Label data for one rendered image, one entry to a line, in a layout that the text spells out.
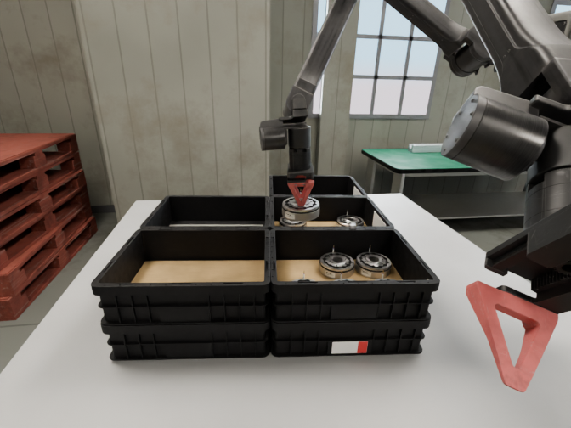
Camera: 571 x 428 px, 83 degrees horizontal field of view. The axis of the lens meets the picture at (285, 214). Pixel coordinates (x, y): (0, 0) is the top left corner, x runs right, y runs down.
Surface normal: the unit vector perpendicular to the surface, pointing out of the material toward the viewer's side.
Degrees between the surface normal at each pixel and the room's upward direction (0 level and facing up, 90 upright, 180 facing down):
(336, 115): 90
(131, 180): 90
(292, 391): 0
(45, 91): 90
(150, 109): 90
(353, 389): 0
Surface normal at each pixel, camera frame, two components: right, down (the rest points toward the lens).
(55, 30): 0.14, 0.39
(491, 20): -0.99, -0.03
